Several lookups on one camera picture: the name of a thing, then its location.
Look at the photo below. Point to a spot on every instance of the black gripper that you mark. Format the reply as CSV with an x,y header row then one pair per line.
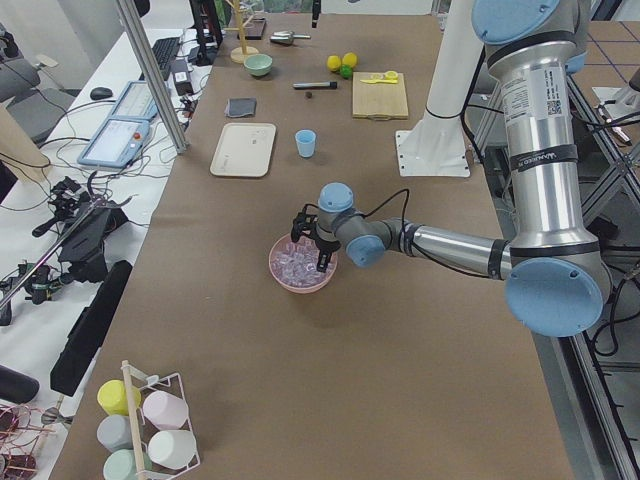
x,y
326,245

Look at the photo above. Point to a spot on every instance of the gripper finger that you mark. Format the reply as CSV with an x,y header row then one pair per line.
x,y
315,11

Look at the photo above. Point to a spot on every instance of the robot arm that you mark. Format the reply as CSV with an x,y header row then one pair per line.
x,y
556,281

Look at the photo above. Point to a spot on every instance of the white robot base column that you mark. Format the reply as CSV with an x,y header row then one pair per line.
x,y
436,146

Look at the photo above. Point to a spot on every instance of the steel ice scoop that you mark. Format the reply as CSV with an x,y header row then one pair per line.
x,y
287,38

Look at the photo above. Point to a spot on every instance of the light blue cup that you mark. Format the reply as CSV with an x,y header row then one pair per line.
x,y
305,142

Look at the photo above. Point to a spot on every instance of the pink cup in rack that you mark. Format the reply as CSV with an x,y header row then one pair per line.
x,y
165,410

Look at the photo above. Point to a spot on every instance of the white cup in rack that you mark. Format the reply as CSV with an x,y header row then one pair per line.
x,y
173,449

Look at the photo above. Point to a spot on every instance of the yellow cup in rack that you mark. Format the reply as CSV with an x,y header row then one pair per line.
x,y
112,398

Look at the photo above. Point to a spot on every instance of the grey cup in rack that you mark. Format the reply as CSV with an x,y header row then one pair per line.
x,y
114,433

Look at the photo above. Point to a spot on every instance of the mint cup in rack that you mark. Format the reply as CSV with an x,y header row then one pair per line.
x,y
120,465

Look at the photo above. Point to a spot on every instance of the pink bowl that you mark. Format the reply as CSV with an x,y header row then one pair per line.
x,y
300,286

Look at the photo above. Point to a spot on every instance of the yellow lemon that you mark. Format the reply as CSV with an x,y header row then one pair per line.
x,y
333,63
350,59

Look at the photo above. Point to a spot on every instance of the black glass rack tray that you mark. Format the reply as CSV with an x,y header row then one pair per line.
x,y
254,29

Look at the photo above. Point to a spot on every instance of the green lime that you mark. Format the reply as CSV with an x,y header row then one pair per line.
x,y
346,72

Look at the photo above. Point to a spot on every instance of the mint green bowl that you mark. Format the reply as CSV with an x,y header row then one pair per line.
x,y
258,65

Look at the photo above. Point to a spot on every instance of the wooden mug tree stand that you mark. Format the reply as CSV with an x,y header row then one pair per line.
x,y
242,16

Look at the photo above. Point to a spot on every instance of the yellow plastic knife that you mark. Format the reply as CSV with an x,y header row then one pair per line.
x,y
379,81

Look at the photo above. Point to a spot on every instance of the wooden cutting board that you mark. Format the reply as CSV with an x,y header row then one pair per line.
x,y
378,101

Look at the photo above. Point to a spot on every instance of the grey folded cloth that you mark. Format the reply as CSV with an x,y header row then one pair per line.
x,y
240,107

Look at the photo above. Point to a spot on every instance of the cream rabbit tray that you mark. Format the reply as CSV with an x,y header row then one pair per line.
x,y
244,150

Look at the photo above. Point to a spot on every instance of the black keyboard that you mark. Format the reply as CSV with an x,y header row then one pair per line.
x,y
165,51

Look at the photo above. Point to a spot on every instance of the far teach pendant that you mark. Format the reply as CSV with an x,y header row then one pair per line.
x,y
136,101

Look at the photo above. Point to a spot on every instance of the teach pendant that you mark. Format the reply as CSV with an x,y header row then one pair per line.
x,y
115,144
136,101

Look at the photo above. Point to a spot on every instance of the black computer mouse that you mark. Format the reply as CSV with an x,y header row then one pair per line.
x,y
100,93

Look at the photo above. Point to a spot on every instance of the near teach pendant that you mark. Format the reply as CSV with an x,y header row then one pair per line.
x,y
115,144

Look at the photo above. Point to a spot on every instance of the black bar device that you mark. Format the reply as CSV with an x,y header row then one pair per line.
x,y
88,333

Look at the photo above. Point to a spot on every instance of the aluminium frame post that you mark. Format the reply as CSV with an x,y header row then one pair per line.
x,y
142,49

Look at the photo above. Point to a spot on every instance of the white wire cup rack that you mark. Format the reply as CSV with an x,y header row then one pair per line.
x,y
138,386

